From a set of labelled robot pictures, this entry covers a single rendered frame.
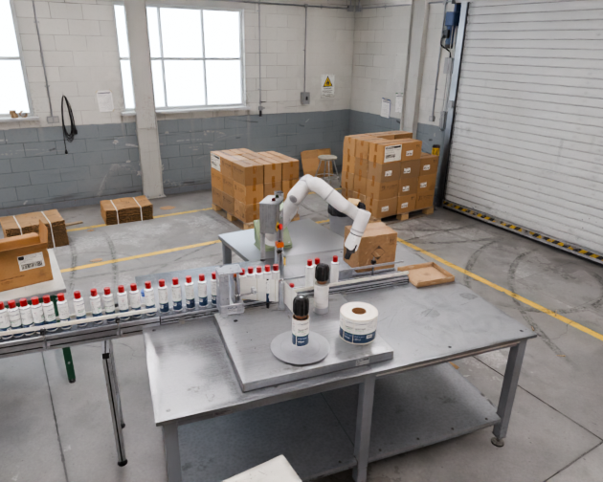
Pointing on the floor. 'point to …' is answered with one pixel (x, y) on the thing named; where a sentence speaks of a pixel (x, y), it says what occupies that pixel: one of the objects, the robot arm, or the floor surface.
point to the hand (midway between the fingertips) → (347, 255)
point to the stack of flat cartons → (24, 224)
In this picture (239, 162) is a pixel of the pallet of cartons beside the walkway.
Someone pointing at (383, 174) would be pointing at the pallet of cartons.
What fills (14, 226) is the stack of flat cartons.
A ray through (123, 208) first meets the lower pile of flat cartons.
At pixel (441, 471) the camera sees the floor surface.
